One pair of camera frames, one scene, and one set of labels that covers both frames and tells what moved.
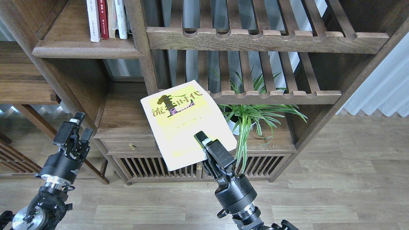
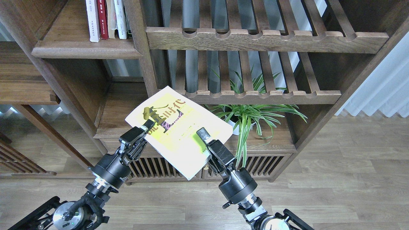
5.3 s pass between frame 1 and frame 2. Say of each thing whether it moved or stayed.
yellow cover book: moved
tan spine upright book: stayed
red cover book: stayed
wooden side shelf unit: stayed
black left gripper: moved
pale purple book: stayed
